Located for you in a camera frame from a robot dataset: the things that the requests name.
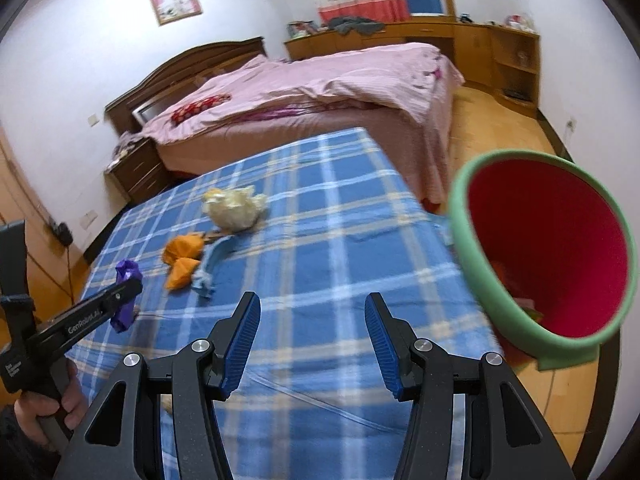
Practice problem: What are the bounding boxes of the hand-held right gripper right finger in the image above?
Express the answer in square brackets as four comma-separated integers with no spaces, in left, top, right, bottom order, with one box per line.
[364,292,576,480]

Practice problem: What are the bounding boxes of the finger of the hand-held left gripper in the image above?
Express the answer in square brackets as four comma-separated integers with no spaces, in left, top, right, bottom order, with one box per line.
[100,276,145,318]

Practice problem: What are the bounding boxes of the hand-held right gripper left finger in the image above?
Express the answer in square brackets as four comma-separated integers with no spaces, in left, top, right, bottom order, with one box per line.
[52,291,262,480]

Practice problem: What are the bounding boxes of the purple plastic bag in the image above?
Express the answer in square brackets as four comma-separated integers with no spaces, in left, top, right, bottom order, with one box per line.
[111,259,143,333]

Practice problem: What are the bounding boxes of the orange scrap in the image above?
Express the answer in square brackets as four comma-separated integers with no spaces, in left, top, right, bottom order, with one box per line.
[164,235,206,262]
[166,258,200,292]

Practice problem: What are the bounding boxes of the blue wrapper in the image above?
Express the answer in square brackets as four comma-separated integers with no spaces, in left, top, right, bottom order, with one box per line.
[191,236,236,302]

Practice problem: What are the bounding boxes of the cream plastic bag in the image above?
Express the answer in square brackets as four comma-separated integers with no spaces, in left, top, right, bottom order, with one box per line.
[201,186,267,233]

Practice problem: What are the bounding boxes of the red bin with green rim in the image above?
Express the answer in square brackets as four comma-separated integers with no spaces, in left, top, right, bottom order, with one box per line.
[447,151,640,372]

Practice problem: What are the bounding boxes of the person's left forearm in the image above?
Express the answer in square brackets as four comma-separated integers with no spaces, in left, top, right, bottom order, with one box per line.
[0,407,66,480]

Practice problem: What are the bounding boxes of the person's left hand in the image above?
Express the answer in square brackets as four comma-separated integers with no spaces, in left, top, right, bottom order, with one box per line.
[15,360,89,442]

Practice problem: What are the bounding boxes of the dark wooden nightstand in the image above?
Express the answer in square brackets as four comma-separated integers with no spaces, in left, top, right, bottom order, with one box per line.
[103,137,171,206]

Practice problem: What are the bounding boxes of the blue plaid tablecloth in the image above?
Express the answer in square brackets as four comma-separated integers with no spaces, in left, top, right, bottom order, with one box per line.
[65,127,506,480]

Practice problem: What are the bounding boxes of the grey cloth bundle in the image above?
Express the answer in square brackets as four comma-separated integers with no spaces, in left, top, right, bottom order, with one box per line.
[112,132,146,161]

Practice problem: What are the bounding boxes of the wooden wardrobe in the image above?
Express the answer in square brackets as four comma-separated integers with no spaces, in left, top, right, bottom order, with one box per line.
[0,127,23,226]

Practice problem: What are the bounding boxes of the red floral pillow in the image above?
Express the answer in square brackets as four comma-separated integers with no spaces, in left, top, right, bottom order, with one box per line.
[171,93,232,126]

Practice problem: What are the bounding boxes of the dark wooden bed headboard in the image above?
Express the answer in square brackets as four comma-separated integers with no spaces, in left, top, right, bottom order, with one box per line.
[104,36,268,133]

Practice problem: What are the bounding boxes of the bed with pink blanket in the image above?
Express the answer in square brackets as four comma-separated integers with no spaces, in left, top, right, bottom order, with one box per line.
[137,42,465,143]

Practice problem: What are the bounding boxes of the framed wedding photo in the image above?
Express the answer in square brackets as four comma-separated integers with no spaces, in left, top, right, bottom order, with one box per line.
[145,0,203,27]

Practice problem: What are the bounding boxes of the wooden desk cabinet unit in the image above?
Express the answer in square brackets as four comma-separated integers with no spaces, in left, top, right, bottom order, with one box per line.
[284,20,542,118]

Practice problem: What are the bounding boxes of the dark grey clothes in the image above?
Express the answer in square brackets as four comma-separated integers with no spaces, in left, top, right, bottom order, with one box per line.
[327,16,385,37]

